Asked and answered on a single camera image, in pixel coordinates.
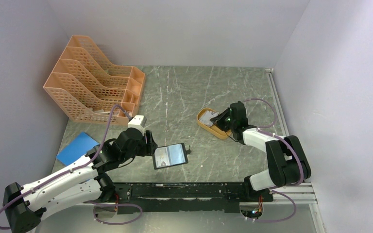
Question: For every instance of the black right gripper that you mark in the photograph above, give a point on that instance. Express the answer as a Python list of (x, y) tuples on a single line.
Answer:
[(218, 120)]

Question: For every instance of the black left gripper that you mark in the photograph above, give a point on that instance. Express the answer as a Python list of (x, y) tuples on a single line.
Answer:
[(148, 146)]

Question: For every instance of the orange oval tray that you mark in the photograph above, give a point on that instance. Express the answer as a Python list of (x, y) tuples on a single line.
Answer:
[(211, 129)]

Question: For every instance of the white card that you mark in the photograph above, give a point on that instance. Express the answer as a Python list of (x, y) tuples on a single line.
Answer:
[(162, 157)]

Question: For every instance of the black leather card holder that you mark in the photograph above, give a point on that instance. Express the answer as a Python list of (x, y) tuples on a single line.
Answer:
[(178, 155)]

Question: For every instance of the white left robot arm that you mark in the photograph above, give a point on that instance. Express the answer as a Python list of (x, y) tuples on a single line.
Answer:
[(86, 179)]

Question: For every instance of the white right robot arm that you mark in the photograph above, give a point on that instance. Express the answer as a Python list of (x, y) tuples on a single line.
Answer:
[(286, 159)]

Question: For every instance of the credit card in tray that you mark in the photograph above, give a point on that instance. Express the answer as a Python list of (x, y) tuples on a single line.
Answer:
[(206, 117)]

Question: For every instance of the blue folder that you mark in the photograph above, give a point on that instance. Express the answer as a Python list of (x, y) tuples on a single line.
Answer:
[(76, 148)]

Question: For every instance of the orange mesh file organizer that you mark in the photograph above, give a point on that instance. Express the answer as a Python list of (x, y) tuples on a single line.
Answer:
[(85, 84)]

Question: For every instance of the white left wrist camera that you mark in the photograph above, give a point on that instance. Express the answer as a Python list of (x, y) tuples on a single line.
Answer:
[(137, 122)]

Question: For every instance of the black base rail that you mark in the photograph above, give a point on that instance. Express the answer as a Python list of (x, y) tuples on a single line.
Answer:
[(187, 197)]

